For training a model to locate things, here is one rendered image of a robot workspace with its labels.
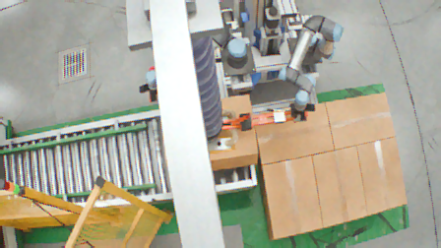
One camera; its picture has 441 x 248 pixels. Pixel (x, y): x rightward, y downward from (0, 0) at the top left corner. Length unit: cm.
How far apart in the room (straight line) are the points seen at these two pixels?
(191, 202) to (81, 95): 360
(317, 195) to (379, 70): 160
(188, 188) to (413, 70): 396
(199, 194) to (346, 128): 280
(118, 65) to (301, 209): 222
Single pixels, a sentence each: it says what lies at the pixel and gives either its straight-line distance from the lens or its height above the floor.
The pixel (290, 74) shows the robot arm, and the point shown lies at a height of 154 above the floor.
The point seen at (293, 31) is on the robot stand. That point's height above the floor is 98.
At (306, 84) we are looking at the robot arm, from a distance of 284.
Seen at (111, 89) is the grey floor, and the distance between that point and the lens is 459.
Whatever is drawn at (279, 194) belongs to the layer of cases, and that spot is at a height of 54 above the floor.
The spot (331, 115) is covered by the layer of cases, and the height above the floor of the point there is 54.
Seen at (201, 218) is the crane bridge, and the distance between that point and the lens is 114.
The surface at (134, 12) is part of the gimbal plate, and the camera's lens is 153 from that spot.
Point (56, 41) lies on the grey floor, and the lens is 505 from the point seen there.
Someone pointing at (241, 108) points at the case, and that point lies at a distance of 325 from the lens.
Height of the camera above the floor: 419
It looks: 75 degrees down
